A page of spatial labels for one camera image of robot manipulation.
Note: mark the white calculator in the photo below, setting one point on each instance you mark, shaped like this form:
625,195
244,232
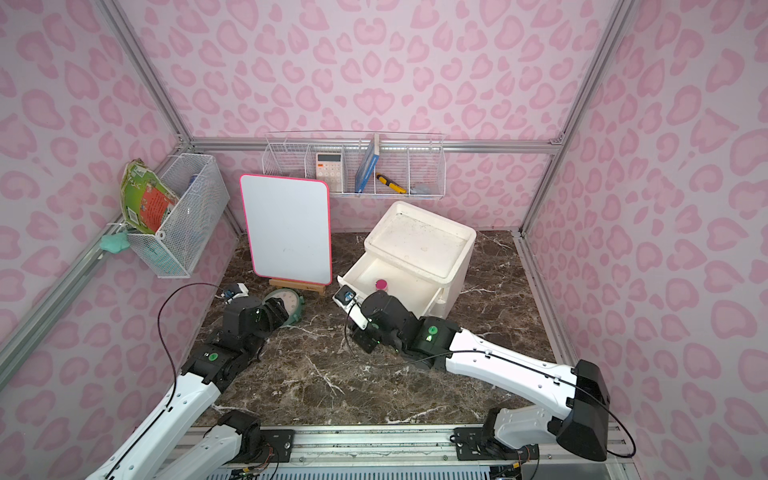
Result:
329,169

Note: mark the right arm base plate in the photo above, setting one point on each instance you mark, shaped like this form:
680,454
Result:
472,443

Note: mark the green red snack bag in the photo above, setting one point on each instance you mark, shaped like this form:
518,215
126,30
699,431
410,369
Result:
146,201

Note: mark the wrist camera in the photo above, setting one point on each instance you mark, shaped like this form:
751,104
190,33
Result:
346,299
234,291

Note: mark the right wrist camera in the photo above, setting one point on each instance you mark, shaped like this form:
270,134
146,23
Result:
346,299

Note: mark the green wall hook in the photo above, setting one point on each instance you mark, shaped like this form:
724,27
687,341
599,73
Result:
115,243

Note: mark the wooden whiteboard stand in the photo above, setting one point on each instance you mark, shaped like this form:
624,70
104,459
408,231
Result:
298,285

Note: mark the white drawer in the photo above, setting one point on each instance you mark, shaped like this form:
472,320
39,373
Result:
422,297

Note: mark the white wire wall basket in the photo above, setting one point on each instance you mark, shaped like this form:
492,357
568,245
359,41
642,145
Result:
416,162

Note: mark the green alarm clock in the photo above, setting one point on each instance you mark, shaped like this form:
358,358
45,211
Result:
293,303

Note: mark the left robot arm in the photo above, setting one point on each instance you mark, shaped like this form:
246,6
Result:
247,324

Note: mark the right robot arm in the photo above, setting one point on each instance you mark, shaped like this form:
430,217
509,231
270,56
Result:
574,399

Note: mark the yellow utility knife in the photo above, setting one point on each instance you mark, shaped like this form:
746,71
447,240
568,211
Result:
391,184

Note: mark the white three-drawer cabinet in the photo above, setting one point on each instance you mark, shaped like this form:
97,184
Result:
431,247

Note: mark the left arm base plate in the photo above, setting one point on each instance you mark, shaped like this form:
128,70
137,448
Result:
276,444

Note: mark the blue book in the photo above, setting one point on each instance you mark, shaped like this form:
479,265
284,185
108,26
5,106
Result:
368,164

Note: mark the white mesh side basket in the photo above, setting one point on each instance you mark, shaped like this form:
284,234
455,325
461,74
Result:
175,249

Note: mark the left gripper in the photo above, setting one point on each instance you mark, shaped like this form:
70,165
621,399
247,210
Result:
267,314

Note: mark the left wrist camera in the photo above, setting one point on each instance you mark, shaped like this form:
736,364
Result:
234,291

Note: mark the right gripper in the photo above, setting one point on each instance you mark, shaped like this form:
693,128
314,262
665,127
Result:
365,337

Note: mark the pink-framed whiteboard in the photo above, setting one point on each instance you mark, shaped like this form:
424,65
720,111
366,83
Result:
288,227

